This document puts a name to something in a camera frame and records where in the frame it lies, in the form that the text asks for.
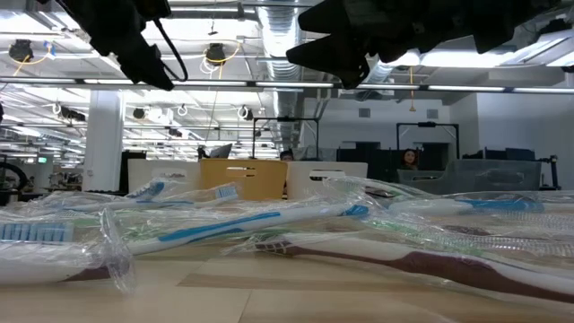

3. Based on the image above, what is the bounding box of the black ceiling cord reel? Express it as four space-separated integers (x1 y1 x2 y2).
8 39 35 63
204 42 228 66

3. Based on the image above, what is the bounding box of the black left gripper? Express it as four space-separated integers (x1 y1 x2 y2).
66 0 175 91

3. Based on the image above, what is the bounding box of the black rig frame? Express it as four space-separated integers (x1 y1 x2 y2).
396 120 461 159

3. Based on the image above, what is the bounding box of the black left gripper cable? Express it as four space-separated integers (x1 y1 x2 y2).
152 17 189 83

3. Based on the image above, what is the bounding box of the white square pillar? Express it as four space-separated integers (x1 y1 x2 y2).
82 89 126 193

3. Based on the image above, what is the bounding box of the black office partition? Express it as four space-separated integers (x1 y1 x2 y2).
335 141 400 183

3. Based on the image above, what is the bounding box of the grey translucent plastic bin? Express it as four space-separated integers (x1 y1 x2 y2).
396 159 543 196

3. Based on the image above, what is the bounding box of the grey tilted monitor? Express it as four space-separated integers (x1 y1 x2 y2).
196 143 234 161

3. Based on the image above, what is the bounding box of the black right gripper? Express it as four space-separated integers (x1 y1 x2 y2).
286 0 479 89

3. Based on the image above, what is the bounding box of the white plastic bin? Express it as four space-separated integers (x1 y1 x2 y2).
127 159 202 195
285 160 370 201

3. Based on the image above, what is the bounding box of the silver ventilation duct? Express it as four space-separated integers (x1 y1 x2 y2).
255 0 310 152

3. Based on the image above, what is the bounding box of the orange plastic bin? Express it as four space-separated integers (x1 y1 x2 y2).
199 157 289 202

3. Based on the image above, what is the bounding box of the LED light bar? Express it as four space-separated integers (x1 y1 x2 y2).
0 76 574 94

